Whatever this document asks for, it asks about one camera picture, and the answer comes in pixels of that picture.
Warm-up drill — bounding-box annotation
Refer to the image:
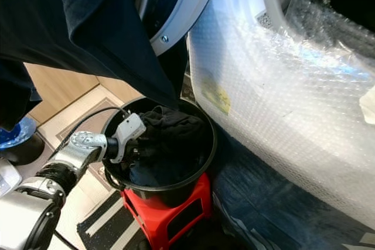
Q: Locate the black garment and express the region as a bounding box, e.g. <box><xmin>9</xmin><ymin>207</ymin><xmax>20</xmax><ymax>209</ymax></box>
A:
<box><xmin>135</xmin><ymin>105</ymin><xmax>203</xmax><ymax>177</ymax></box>

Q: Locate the white washing machine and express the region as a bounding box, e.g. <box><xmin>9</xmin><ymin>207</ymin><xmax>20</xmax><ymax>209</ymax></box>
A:
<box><xmin>135</xmin><ymin>0</ymin><xmax>375</xmax><ymax>230</ymax></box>

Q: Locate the grey bordered floor mat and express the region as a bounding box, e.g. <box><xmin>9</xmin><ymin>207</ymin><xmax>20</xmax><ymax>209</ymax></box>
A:
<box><xmin>54</xmin><ymin>98</ymin><xmax>124</xmax><ymax>145</ymax></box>

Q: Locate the red plastic stool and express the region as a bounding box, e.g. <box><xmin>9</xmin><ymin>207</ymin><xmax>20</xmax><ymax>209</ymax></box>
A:
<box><xmin>122</xmin><ymin>171</ymin><xmax>213</xmax><ymax>250</ymax></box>

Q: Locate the black round bucket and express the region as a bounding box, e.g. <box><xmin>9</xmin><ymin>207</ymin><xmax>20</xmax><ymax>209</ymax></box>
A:
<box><xmin>101</xmin><ymin>97</ymin><xmax>218</xmax><ymax>208</ymax></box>

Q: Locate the black white striped rug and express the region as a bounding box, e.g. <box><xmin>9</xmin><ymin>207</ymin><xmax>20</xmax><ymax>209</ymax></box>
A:
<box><xmin>76</xmin><ymin>189</ymin><xmax>144</xmax><ymax>250</ymax></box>

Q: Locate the light wooden cabinet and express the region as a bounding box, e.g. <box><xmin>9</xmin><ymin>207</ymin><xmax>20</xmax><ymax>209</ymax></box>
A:
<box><xmin>25</xmin><ymin>63</ymin><xmax>147</xmax><ymax>125</ymax></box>

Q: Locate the yellow green sticker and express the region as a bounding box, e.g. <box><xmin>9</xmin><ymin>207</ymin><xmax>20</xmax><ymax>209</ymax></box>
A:
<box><xmin>200</xmin><ymin>77</ymin><xmax>232</xmax><ymax>115</ymax></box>

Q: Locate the blue bin bag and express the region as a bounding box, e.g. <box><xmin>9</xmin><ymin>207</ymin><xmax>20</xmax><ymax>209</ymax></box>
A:
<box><xmin>0</xmin><ymin>117</ymin><xmax>39</xmax><ymax>150</ymax></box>

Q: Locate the black trash bin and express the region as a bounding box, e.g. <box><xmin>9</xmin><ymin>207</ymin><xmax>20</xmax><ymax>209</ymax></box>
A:
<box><xmin>0</xmin><ymin>117</ymin><xmax>39</xmax><ymax>160</ymax></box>

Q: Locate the white bathroom scale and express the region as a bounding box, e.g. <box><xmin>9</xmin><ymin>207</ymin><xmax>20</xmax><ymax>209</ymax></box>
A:
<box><xmin>0</xmin><ymin>157</ymin><xmax>24</xmax><ymax>198</ymax></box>

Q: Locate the silver round washer door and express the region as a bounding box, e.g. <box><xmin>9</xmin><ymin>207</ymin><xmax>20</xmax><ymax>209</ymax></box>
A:
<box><xmin>134</xmin><ymin>0</ymin><xmax>224</xmax><ymax>57</ymax></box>

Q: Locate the clear bubble wrap sheet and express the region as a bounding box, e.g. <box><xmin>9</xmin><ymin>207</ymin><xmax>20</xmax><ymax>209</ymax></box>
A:
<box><xmin>186</xmin><ymin>0</ymin><xmax>375</xmax><ymax>230</ymax></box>

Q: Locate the dark hanging garment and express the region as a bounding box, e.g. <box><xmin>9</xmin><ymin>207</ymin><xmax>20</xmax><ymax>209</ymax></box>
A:
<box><xmin>0</xmin><ymin>0</ymin><xmax>179</xmax><ymax>132</ymax></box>

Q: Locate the dark blue floor cloth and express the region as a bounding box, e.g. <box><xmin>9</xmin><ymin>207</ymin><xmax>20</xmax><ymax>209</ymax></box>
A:
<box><xmin>211</xmin><ymin>130</ymin><xmax>375</xmax><ymax>250</ymax></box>

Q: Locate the white foam piece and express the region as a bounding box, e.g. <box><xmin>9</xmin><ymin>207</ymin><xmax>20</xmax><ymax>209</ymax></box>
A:
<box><xmin>359</xmin><ymin>86</ymin><xmax>375</xmax><ymax>125</ymax></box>

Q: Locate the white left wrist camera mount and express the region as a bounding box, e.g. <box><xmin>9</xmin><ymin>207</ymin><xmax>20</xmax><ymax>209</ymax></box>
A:
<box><xmin>109</xmin><ymin>113</ymin><xmax>146</xmax><ymax>164</ymax></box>

